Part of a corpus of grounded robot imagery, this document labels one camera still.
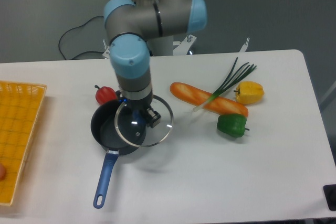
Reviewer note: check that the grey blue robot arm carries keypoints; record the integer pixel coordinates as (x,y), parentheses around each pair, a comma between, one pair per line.
(129,26)

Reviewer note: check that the yellow woven basket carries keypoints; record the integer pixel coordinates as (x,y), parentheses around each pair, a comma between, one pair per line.
(20,107)

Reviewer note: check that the dark blue saucepan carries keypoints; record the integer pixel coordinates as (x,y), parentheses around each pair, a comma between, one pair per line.
(104,132)

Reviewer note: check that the red bell pepper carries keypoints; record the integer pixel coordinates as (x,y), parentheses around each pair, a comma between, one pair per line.
(104,94)

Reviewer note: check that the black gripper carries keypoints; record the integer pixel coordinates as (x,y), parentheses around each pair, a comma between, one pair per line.
(140,102)

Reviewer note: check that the green spring onion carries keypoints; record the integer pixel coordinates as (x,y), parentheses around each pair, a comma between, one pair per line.
(233,77)

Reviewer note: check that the orange baguette bread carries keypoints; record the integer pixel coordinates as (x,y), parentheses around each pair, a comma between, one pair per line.
(195,96)

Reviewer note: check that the glass lid blue knob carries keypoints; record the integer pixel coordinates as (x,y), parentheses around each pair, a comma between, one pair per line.
(128,128)

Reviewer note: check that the yellow bell pepper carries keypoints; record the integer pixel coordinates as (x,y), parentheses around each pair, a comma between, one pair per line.
(248,92)

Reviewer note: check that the green bell pepper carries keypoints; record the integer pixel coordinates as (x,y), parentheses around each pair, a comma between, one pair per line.
(233,125)

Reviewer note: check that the black square table fixture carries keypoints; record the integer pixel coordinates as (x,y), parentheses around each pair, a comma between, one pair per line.
(330,196)

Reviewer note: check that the white metal base frame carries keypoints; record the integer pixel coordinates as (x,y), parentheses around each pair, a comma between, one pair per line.
(179,47)

